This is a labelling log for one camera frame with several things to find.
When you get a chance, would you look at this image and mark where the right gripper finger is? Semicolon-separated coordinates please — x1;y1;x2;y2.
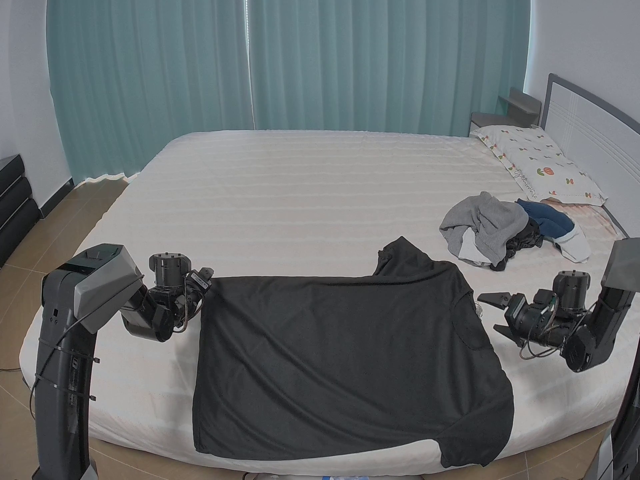
477;292;512;310
492;324;521;348

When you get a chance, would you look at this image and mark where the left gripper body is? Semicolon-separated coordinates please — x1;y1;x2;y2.
182;267;217;314

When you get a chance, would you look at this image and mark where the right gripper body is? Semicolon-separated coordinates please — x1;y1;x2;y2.
502;292;546;349

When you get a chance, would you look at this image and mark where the black T-shirt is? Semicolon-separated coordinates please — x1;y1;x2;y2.
191;236;516;469

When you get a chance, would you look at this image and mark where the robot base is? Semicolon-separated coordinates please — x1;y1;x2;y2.
245;473;416;480

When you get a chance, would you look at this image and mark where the pile of clothes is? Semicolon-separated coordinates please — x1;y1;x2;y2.
439;191;592;272

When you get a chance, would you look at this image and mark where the bed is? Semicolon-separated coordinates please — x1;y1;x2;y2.
19;73;640;474

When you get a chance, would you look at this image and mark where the white printed pillow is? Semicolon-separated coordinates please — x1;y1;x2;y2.
470;124;608;206

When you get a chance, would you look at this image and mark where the grey bedside table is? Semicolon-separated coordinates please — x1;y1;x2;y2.
470;87;543;130

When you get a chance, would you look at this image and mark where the black chest of drawers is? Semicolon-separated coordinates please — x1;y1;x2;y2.
0;154;41;269

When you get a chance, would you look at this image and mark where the blue-green curtain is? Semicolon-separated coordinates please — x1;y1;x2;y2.
247;0;532;139
46;0;256;184

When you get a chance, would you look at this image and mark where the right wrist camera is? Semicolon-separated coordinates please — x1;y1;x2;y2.
532;289;558;315

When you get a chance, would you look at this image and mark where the black cable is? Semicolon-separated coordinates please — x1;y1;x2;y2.
29;275;146;409
519;338;566;362

